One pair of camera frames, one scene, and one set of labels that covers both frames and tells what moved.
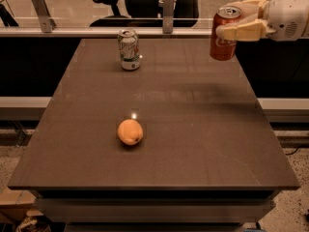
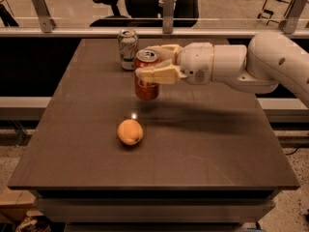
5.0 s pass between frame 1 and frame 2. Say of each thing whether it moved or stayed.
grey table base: stayed
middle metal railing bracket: stayed
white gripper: moved
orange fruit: stayed
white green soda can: stayed
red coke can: moved
